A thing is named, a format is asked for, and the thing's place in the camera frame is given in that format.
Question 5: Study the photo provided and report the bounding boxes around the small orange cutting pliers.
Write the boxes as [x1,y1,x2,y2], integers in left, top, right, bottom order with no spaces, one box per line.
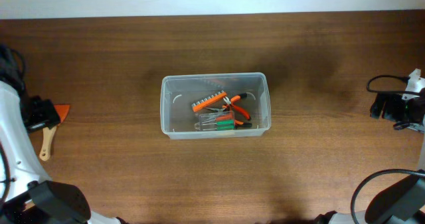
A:
[223,96,251,120]

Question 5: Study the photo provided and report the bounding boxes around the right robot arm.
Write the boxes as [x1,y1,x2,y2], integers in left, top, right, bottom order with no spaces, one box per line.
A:
[313,90,424,224]

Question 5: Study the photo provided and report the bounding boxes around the orange screwdriver bit holder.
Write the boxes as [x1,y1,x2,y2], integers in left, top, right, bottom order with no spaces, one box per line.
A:
[191,90,227,112]

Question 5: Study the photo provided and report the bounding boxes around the orange scraper wooden handle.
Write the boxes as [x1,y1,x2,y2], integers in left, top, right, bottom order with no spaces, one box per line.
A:
[39,104,71,162]

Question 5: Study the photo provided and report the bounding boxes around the clear plastic container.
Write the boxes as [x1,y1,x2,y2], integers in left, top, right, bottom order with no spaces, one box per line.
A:
[160,72,272,140]

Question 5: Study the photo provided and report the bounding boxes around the orange black long-nose pliers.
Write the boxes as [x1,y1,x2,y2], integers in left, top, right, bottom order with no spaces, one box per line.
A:
[206,93,252,128]

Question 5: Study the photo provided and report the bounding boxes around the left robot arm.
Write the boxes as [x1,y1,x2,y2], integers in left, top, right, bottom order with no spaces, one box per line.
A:
[1,45,123,224]

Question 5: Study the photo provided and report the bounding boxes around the right black camera cable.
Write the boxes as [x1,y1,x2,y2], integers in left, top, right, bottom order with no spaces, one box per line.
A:
[350,74,425,224]

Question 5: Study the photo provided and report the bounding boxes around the clear case coloured screwdrivers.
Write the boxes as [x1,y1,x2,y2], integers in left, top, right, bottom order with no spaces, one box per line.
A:
[194,111,236,132]

